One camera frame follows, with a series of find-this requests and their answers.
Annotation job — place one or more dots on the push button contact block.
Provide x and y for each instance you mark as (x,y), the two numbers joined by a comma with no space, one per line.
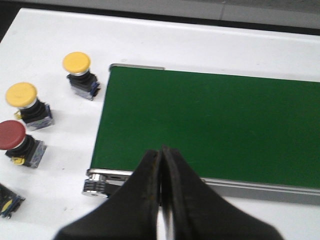
(9,202)

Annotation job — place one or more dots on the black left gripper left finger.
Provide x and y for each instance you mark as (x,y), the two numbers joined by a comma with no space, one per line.
(130,214)

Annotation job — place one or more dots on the green conveyor belt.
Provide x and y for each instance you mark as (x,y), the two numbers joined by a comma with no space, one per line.
(229,127)

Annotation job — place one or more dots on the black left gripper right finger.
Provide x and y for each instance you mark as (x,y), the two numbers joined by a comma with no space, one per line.
(194,211)

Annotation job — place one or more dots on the aluminium conveyor side rail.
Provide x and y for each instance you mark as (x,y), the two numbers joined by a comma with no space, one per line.
(262,191)

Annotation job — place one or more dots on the steel conveyor drive pulley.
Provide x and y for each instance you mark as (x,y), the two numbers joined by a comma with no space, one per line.
(95,186)

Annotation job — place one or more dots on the steel conveyor end bracket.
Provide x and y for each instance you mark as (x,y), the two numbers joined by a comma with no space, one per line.
(105,175)

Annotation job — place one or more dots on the yellow mushroom push button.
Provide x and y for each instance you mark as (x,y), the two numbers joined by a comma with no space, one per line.
(33,112)
(82,81)

